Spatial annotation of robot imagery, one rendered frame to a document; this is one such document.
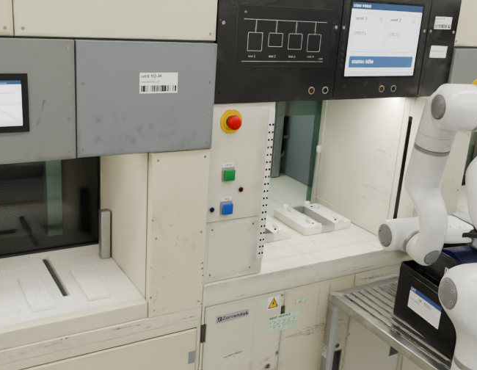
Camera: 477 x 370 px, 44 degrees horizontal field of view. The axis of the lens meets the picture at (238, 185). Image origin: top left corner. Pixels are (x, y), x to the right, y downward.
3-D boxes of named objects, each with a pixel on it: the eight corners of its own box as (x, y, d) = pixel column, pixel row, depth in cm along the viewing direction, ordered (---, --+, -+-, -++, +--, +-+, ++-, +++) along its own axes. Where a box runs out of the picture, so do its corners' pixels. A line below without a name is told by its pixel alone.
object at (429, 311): (390, 310, 188) (398, 260, 182) (459, 299, 198) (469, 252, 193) (450, 360, 163) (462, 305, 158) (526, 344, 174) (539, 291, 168)
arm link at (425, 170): (477, 164, 141) (442, 267, 156) (436, 136, 154) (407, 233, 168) (447, 167, 138) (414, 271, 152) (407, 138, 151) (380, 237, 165)
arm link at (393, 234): (440, 228, 158) (419, 210, 165) (399, 233, 153) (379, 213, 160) (431, 254, 162) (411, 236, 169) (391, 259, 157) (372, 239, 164)
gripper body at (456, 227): (417, 236, 170) (448, 233, 174) (440, 250, 161) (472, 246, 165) (420, 211, 168) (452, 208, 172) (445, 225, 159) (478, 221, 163)
